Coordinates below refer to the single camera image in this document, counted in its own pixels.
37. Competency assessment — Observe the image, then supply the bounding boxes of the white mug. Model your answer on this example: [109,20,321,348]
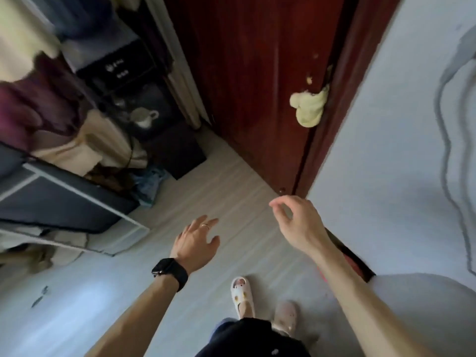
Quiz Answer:
[130,107,160,129]

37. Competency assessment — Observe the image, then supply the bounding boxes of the white slipper with flower charms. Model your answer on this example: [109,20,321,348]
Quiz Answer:
[272,300,298,337]
[231,276,256,320]

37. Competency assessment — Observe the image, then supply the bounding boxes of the person's left forearm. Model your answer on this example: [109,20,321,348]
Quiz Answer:
[85,276,179,357]

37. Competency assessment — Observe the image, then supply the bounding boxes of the grey wall cable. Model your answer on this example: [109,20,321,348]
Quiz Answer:
[434,25,476,276]
[458,59,476,253]

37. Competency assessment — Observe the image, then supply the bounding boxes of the dark floor scrap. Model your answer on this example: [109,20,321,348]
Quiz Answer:
[31,285,50,308]

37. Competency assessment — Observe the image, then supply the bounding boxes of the white rounded furniture top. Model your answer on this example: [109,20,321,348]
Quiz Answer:
[370,273,476,357]

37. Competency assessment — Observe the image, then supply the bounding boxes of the dark red wooden door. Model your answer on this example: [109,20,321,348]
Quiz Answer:
[164,0,346,194]

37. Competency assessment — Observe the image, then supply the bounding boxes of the beige hanging garment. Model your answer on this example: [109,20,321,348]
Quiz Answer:
[31,108,149,177]

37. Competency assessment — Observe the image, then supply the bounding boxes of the pale yellow cloth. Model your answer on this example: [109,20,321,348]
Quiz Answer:
[290,84,331,128]

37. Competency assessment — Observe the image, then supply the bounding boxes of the red object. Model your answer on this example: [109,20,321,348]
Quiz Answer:
[317,253,372,283]

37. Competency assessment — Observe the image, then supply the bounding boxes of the blue plastic bag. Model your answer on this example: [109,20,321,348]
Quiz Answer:
[130,167,170,208]

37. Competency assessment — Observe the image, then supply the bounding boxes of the black shelf cabinet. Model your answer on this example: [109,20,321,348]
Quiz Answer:
[76,37,207,180]

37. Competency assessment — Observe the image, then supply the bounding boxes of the cream hanging garment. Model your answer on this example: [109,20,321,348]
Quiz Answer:
[0,0,62,84]

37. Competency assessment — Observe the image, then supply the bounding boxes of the person's right hand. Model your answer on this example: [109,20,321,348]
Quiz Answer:
[269,195,332,254]

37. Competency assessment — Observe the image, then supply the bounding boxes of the black shorts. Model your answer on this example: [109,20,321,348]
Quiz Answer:
[195,318,311,357]

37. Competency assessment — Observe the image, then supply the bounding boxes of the person's left hand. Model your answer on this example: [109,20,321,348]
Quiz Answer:
[170,215,221,274]

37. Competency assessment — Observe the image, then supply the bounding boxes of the black smartwatch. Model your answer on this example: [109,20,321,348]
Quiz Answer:
[151,258,189,293]

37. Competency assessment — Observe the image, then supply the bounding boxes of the dark storage box white frame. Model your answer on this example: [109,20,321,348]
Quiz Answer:
[0,143,150,257]

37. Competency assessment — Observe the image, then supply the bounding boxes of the blue hanging garment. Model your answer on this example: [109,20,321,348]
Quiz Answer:
[31,0,140,71]

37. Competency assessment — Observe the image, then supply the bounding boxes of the person's right forearm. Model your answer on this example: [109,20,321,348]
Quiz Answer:
[303,238,437,357]

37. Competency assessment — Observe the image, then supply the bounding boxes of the dark red door frame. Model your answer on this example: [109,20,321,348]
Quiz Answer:
[294,0,404,199]

